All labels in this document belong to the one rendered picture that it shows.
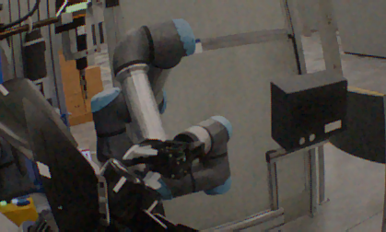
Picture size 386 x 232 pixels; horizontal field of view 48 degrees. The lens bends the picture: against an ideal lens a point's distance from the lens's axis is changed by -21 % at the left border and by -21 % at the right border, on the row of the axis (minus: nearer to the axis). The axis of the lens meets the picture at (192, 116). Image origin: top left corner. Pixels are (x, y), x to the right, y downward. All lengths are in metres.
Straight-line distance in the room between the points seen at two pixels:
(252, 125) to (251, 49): 0.45
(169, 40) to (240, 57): 1.62
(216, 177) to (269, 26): 1.89
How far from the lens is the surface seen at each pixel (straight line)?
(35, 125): 0.65
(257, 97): 3.08
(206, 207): 3.10
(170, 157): 1.15
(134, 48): 1.39
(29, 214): 1.36
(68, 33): 0.93
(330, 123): 1.59
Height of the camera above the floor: 1.50
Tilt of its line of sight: 12 degrees down
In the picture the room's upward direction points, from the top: 10 degrees counter-clockwise
